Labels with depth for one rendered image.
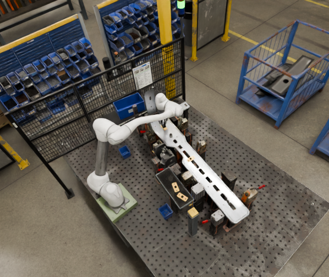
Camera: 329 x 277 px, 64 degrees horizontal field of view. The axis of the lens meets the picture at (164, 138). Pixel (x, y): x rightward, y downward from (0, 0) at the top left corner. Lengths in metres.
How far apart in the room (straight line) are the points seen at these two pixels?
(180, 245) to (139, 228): 0.41
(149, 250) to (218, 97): 2.89
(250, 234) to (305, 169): 1.64
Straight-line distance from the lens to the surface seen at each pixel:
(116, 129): 2.17
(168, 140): 2.68
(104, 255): 3.35
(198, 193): 2.25
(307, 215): 2.82
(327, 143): 4.12
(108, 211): 2.66
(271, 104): 4.37
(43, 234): 3.71
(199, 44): 5.36
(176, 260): 2.48
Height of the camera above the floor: 3.11
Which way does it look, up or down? 51 degrees down
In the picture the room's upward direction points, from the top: 7 degrees counter-clockwise
